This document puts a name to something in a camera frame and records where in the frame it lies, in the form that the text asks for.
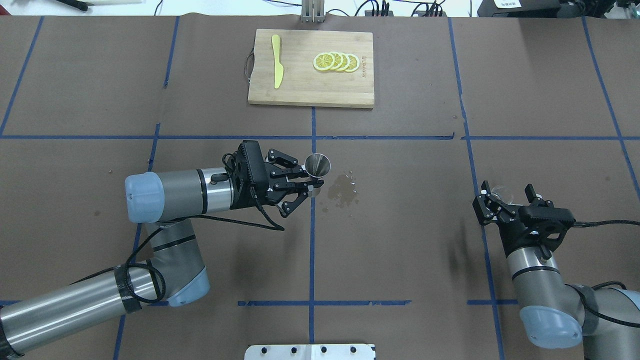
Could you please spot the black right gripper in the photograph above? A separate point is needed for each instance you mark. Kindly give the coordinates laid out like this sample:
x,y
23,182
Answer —
x,y
511,234

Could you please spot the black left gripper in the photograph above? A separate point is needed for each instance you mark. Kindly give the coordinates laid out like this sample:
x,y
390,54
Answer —
x,y
243,198

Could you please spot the steel jigger cup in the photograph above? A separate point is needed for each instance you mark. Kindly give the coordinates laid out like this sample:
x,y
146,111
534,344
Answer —
x,y
317,166

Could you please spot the small glass measuring cup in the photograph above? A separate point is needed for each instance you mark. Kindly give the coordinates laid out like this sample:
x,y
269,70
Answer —
x,y
504,193

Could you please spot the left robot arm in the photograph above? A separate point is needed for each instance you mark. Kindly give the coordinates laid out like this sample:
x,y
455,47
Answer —
x,y
64,217

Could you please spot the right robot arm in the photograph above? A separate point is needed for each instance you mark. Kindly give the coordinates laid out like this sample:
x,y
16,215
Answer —
x,y
602,318

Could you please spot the bamboo cutting board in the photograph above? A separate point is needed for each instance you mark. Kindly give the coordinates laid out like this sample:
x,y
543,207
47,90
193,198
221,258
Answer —
x,y
302,84

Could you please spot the yellow plastic knife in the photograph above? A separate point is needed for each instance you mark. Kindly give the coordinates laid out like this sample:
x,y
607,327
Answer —
x,y
276,43

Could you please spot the lemon slice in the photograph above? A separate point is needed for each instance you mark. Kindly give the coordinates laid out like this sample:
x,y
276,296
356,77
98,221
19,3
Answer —
x,y
338,60
346,60
353,63
323,61

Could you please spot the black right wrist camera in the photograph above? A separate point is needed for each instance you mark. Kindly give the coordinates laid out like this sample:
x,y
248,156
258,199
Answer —
x,y
548,219

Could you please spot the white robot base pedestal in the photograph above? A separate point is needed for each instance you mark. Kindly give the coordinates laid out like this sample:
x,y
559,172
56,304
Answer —
x,y
331,351

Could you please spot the aluminium frame post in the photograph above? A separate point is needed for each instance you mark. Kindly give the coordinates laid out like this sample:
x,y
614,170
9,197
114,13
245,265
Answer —
x,y
313,11

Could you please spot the black handled tool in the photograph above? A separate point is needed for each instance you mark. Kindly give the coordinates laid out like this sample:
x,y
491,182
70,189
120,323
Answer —
x,y
76,4

